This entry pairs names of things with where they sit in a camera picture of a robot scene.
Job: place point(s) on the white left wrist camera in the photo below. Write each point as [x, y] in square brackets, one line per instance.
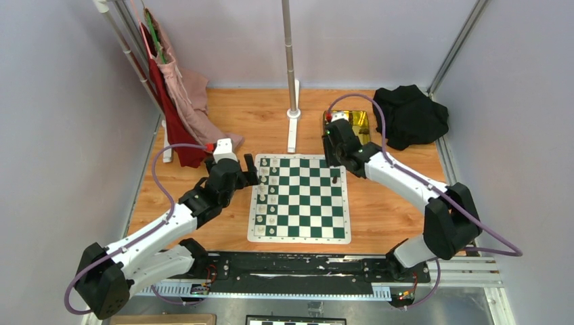
[224, 150]

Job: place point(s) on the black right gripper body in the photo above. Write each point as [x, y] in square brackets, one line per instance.
[334, 156]

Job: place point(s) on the white clothes rack pole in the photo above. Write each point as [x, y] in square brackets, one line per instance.
[123, 23]

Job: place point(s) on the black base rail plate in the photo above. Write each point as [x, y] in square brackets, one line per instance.
[300, 273]

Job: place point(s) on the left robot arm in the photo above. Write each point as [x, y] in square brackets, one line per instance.
[108, 276]

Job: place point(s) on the green white chess board mat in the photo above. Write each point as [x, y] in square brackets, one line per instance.
[308, 209]

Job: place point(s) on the white stand base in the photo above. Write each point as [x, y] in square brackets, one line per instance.
[293, 130]

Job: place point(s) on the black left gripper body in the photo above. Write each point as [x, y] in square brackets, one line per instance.
[242, 182]

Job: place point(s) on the metal stand pole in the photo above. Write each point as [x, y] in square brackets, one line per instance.
[288, 42]

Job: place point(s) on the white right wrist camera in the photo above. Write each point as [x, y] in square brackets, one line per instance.
[338, 115]

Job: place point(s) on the red cloth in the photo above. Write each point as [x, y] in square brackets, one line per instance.
[176, 132]

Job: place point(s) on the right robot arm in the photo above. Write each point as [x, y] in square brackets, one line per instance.
[447, 210]

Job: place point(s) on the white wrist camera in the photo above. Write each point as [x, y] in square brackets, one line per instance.
[224, 150]
[338, 115]

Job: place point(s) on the decorated gold tin box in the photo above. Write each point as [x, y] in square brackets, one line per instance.
[359, 122]

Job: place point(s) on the pink cloth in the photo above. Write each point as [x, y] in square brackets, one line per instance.
[186, 89]

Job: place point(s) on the black cloth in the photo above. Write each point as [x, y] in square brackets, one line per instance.
[408, 117]

